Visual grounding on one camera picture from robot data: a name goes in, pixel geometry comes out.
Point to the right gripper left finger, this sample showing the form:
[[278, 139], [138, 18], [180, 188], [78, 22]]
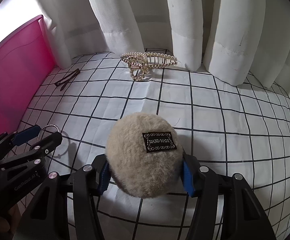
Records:
[[46, 216]]

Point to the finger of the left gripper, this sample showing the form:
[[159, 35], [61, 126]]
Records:
[[26, 135], [45, 146]]

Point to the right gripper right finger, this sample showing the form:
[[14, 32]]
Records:
[[243, 214]]

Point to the black hair clip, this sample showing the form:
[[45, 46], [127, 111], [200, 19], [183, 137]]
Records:
[[66, 79]]

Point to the beige fluffy puff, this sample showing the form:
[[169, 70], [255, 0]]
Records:
[[144, 155]]

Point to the pearl hair claw clip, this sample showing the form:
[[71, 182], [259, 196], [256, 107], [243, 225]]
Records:
[[140, 64]]

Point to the pink plastic tub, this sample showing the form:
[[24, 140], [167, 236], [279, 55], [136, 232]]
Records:
[[25, 61]]

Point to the white black grid cloth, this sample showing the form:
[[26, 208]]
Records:
[[243, 129]]

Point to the white curtain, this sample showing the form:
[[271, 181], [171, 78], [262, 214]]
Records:
[[230, 38]]

